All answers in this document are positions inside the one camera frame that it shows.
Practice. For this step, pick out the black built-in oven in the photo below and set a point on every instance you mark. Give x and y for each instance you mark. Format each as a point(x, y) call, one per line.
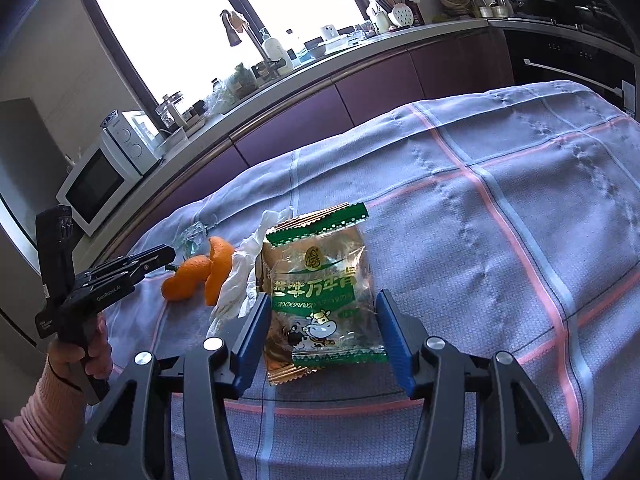
point(560, 65)

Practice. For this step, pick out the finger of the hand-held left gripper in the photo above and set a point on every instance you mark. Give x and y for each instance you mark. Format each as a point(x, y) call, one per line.
point(150, 252)
point(160, 263)

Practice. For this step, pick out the glass jar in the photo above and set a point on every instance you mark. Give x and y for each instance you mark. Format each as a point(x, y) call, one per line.
point(242, 82)

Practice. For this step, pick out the clear plastic bottle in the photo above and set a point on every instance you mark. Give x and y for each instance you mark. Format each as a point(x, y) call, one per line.
point(293, 46)

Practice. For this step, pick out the patterned bowl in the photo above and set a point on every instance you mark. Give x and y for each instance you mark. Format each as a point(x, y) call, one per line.
point(112, 121)

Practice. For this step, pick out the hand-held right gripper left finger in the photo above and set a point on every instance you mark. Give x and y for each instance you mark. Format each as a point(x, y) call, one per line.
point(250, 340)

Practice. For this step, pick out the kitchen counter with purple cabinets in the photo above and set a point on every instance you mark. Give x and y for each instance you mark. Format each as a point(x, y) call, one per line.
point(350, 80)

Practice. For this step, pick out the green snack packet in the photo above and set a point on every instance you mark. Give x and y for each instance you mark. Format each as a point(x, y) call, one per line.
point(320, 280)

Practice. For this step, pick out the white tissue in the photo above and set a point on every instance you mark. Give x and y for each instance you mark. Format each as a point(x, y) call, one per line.
point(240, 270)

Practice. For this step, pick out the person's left hand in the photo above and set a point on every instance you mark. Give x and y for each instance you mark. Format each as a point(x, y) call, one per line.
point(100, 347)

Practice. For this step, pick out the kitchen window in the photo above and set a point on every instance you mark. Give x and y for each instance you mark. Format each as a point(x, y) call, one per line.
point(175, 35)

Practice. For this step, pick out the white soap bottle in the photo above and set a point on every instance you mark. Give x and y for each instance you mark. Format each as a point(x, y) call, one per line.
point(275, 50)

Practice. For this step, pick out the white dispenser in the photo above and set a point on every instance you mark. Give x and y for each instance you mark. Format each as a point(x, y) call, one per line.
point(327, 33)

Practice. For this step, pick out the utensil holder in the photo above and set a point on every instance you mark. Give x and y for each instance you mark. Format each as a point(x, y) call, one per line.
point(382, 19)

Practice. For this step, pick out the checked blue tablecloth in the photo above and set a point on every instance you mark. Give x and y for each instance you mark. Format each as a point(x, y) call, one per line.
point(500, 210)

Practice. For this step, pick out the white microwave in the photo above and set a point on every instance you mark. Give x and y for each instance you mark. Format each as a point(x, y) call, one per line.
point(95, 185)

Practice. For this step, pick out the grey refrigerator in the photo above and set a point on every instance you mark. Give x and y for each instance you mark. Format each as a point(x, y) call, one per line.
point(25, 160)

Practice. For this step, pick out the metal kitchen faucet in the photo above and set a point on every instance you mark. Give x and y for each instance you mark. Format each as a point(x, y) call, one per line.
point(255, 42)

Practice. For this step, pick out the glass french press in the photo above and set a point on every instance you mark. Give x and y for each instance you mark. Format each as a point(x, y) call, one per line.
point(172, 110)

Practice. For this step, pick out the white skimmer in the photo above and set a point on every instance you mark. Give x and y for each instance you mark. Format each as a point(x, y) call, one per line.
point(403, 15)

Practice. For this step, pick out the clear plastic wrap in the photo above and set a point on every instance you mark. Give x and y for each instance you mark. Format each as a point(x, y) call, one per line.
point(192, 237)

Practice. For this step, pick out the large orange peel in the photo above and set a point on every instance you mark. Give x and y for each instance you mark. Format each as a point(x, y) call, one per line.
point(185, 280)

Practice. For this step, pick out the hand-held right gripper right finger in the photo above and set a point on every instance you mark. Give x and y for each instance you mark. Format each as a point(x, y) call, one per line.
point(395, 340)

